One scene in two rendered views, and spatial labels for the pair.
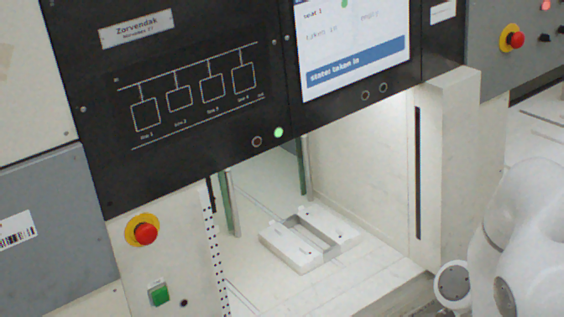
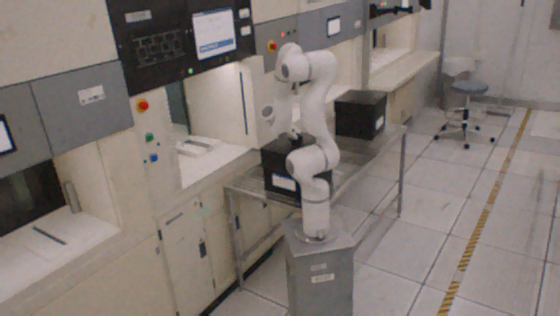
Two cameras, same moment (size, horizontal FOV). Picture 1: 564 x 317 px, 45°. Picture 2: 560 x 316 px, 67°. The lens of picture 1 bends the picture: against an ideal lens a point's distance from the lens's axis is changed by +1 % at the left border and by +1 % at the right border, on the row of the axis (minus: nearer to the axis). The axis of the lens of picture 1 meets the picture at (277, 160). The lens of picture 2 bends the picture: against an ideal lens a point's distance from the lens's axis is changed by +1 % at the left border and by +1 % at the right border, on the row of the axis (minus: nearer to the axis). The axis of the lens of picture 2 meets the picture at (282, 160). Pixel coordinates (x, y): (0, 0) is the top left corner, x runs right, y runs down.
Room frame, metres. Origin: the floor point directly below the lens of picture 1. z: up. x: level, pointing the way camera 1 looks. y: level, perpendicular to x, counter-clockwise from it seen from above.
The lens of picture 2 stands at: (-0.85, 0.41, 1.88)
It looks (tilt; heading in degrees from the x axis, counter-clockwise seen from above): 25 degrees down; 337
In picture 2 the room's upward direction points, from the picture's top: 4 degrees counter-clockwise
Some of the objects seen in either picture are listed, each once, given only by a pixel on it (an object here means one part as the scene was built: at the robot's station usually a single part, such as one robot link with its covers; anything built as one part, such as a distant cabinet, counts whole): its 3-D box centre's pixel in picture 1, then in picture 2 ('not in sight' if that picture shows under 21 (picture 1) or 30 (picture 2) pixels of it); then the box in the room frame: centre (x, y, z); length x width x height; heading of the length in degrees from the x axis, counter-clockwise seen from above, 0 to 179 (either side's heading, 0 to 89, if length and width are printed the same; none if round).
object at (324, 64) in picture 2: not in sight; (319, 114); (0.56, -0.37, 1.31); 0.16 x 0.12 x 0.50; 95
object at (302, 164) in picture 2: not in sight; (308, 174); (0.55, -0.30, 1.07); 0.19 x 0.12 x 0.24; 95
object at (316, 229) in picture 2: not in sight; (316, 214); (0.56, -0.34, 0.85); 0.19 x 0.19 x 0.18
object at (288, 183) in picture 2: not in sight; (298, 171); (0.99, -0.46, 0.85); 0.28 x 0.28 x 0.17; 31
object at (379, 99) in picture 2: not in sight; (360, 114); (1.47, -1.19, 0.89); 0.29 x 0.29 x 0.25; 35
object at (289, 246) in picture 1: (309, 235); (197, 145); (1.55, -0.06, 0.89); 0.22 x 0.21 x 0.04; 31
